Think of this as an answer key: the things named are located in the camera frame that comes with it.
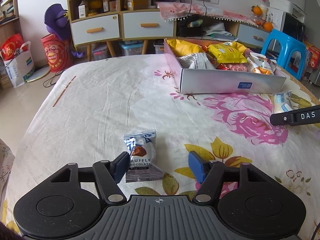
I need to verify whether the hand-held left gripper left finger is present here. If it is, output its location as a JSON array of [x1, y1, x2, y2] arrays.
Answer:
[[50, 151, 129, 205]]

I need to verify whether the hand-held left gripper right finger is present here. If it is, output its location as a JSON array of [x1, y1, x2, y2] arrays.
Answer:
[[188, 151, 270, 203]]

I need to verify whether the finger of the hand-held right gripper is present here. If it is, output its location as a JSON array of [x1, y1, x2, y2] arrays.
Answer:
[[269, 104, 320, 127]]

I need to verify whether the clear-wrapped white bread roll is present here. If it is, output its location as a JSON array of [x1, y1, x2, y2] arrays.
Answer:
[[272, 91, 295, 115]]

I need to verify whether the silver chocolate packet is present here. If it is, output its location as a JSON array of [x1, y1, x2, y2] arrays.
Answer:
[[123, 129, 165, 183]]

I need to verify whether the orange and white snack packet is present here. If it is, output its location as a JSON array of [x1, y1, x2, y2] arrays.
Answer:
[[247, 53, 277, 76]]

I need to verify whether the pink square cake packet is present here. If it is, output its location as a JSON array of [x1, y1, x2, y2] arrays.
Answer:
[[228, 64, 248, 72]]

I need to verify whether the pink and silver box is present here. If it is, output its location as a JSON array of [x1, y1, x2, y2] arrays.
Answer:
[[164, 38, 287, 94]]

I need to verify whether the dark yellow snack packet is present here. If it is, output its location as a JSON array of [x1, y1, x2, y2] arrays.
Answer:
[[235, 42, 248, 54]]

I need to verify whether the light yellow snack packet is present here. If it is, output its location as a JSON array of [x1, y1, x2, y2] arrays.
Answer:
[[208, 42, 248, 64]]

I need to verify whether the white nut snack packet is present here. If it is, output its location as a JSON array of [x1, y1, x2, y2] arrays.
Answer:
[[179, 52, 217, 70]]

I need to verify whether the large yellow white-label packet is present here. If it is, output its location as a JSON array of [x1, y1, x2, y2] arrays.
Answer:
[[166, 39, 203, 58]]

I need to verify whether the floral bed sheet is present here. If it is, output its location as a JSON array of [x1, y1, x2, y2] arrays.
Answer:
[[0, 54, 320, 240]]

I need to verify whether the blue plastic stool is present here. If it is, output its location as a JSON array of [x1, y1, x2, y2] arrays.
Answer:
[[260, 29, 314, 80]]

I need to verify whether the black microwave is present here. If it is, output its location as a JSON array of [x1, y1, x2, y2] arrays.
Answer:
[[281, 11, 307, 43]]

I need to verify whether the glass jar of oranges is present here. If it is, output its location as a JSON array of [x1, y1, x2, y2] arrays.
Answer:
[[251, 15, 265, 27]]

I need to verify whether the white printer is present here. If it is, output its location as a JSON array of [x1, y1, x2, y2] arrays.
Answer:
[[269, 0, 307, 17]]

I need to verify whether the pile of papers and bags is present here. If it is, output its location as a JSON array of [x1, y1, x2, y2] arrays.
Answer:
[[202, 21, 239, 42]]

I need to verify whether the small clear storage box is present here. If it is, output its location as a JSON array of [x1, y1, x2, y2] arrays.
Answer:
[[92, 44, 109, 60]]

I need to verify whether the blue-lidded storage box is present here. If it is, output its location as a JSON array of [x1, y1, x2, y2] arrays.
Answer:
[[119, 41, 143, 57]]

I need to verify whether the round white floor base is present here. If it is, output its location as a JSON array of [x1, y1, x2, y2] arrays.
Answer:
[[26, 67, 50, 83]]

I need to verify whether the red gift bag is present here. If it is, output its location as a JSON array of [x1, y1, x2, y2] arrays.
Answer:
[[1, 33, 24, 61], [41, 34, 73, 73]]

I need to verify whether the pink floral cabinet cloth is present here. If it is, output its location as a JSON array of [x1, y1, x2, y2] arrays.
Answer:
[[155, 1, 260, 27]]

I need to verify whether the black electronic device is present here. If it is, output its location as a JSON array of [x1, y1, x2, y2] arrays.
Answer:
[[177, 17, 203, 37]]

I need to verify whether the wooden cabinet with white drawers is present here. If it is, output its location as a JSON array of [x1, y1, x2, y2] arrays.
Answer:
[[65, 0, 273, 58]]

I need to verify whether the white paper bag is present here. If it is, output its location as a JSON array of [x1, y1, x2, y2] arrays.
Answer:
[[2, 41, 35, 88]]

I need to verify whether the purple plush toy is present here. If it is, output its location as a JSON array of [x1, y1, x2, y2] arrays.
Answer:
[[44, 3, 72, 40]]

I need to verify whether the brown cardboard box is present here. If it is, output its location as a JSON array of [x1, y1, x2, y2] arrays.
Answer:
[[127, 0, 149, 10]]

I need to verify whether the wooden bookshelf desk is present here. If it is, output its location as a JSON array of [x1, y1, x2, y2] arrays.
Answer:
[[0, 0, 20, 48]]

